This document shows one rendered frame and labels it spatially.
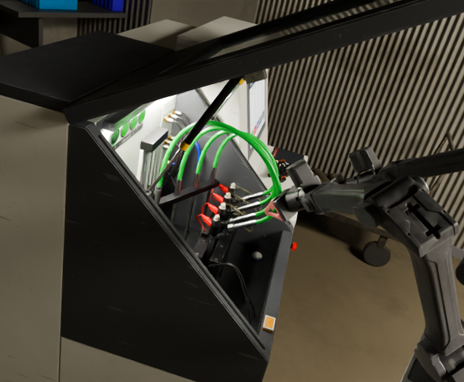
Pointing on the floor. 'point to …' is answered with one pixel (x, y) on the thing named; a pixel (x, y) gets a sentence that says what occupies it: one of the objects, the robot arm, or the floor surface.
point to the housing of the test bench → (36, 188)
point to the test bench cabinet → (105, 366)
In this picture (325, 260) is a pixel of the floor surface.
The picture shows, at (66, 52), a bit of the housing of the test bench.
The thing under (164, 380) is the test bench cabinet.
